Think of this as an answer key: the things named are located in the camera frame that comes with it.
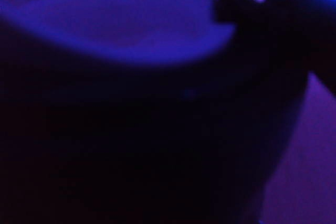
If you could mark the black thermos cup with flip lid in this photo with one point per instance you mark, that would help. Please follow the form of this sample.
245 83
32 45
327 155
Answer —
131 142

